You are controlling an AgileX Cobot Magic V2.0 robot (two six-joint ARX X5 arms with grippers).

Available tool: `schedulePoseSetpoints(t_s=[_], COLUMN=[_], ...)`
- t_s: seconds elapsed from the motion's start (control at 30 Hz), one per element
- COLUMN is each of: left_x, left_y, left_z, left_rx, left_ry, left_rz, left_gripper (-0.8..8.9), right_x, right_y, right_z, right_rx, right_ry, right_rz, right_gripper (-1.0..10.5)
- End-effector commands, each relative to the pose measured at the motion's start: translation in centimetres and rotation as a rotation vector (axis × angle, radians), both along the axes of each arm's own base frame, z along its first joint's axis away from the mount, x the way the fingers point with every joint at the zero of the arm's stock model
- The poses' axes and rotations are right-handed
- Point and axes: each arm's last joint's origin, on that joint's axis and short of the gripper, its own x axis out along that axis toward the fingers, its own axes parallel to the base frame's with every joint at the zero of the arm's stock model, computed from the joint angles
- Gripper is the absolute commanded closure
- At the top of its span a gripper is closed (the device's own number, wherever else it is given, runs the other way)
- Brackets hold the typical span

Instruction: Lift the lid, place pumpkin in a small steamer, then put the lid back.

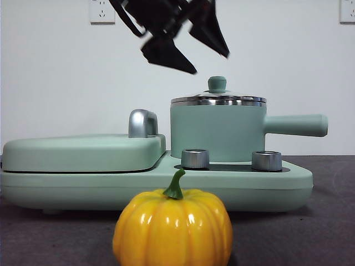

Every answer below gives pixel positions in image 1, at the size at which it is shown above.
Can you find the yellow toy pumpkin green stem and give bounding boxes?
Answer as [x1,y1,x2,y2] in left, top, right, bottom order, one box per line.
[113,168,234,266]

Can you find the white wall socket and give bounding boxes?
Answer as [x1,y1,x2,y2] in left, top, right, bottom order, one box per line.
[89,0,116,25]
[339,0,355,24]

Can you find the mint green pot with handle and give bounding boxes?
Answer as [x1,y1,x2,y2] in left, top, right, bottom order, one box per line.
[170,101,329,163]

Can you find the glass lid green knob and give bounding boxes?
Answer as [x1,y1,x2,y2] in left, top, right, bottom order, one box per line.
[170,76,267,105]

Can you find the mint green grill cover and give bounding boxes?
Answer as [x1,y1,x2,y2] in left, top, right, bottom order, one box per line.
[1,134,168,173]

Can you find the silver control knob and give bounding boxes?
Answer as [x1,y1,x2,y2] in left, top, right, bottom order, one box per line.
[181,149,211,170]
[251,151,283,171]

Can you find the mint green breakfast machine base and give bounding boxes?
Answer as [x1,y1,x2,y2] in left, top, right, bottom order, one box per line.
[0,151,315,216]

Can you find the silver grill cover handle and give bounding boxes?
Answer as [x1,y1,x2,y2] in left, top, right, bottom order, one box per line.
[128,109,160,139]

